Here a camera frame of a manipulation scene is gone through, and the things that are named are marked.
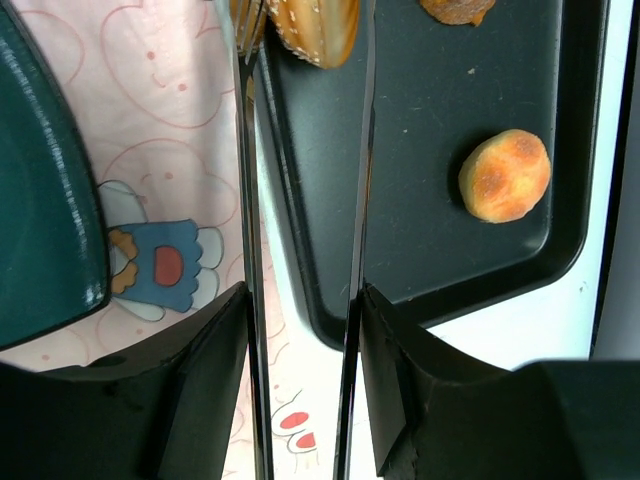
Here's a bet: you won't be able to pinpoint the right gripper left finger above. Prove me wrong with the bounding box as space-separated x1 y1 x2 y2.
1 283 248 479

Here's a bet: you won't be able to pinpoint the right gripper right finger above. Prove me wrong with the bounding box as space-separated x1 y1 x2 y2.
360 288 639 479

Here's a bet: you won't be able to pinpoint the sesame bun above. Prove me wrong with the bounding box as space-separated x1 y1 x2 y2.
268 0 360 69

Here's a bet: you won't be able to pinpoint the metal serving tongs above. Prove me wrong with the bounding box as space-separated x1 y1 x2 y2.
213 1 376 479

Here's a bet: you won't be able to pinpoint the thick bread slice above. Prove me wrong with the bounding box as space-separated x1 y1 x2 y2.
419 0 496 26

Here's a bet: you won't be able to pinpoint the dark green square plate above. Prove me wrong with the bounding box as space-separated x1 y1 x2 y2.
1 1 110 349

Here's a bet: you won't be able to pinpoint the small round bun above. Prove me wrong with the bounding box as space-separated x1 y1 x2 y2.
458 129 551 224

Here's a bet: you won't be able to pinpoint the pink bunny placemat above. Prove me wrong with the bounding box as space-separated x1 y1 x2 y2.
16 1 338 479

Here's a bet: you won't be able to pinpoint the black baking tray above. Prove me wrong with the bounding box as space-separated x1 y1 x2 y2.
259 1 609 349

